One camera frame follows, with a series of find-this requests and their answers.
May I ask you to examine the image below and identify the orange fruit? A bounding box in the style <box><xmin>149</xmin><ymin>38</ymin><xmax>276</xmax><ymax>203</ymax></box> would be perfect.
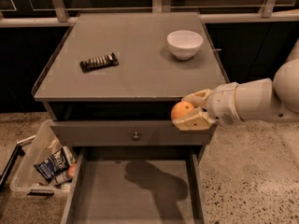
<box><xmin>171</xmin><ymin>101</ymin><xmax>194</xmax><ymax>119</ymax></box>

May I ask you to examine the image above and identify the grey upper drawer with knob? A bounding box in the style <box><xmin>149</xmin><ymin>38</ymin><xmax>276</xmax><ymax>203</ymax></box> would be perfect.
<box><xmin>50</xmin><ymin>120</ymin><xmax>216</xmax><ymax>147</ymax></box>

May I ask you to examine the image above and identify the black snack bar wrapper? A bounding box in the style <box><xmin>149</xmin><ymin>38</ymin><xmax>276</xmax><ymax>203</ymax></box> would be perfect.
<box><xmin>79</xmin><ymin>53</ymin><xmax>119</xmax><ymax>73</ymax></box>

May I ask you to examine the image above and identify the clear plastic storage bin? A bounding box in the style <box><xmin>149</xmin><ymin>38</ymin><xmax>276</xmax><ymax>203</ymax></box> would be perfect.
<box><xmin>10</xmin><ymin>119</ymin><xmax>78</xmax><ymax>194</ymax></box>

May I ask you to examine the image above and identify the blue chip bag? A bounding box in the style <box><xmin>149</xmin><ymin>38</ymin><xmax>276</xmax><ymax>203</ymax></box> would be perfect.
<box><xmin>34</xmin><ymin>147</ymin><xmax>71</xmax><ymax>183</ymax></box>

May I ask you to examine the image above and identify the open grey lower drawer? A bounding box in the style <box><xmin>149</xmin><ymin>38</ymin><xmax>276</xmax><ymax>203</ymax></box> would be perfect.
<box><xmin>61</xmin><ymin>147</ymin><xmax>207</xmax><ymax>224</ymax></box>

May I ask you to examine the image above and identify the metal railing frame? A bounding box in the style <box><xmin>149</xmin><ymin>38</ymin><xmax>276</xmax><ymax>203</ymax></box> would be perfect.
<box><xmin>0</xmin><ymin>0</ymin><xmax>299</xmax><ymax>27</ymax></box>

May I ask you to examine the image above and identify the white ceramic bowl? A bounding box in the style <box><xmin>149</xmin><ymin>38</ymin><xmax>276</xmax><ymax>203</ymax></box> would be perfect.
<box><xmin>166</xmin><ymin>30</ymin><xmax>204</xmax><ymax>60</ymax></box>

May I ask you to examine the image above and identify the grey drawer cabinet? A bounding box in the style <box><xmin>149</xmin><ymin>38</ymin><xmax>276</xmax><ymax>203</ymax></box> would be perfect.
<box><xmin>33</xmin><ymin>12</ymin><xmax>227</xmax><ymax>150</ymax></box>

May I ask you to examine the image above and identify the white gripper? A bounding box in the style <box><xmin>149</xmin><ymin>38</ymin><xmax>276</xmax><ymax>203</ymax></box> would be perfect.
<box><xmin>172</xmin><ymin>82</ymin><xmax>242</xmax><ymax>131</ymax></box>

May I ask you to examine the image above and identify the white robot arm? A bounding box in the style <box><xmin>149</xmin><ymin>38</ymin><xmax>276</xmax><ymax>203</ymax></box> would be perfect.
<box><xmin>171</xmin><ymin>59</ymin><xmax>299</xmax><ymax>131</ymax></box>

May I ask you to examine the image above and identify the red item in bin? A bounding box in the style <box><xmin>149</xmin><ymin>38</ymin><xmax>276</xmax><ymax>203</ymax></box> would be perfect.
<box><xmin>66</xmin><ymin>163</ymin><xmax>77</xmax><ymax>178</ymax></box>

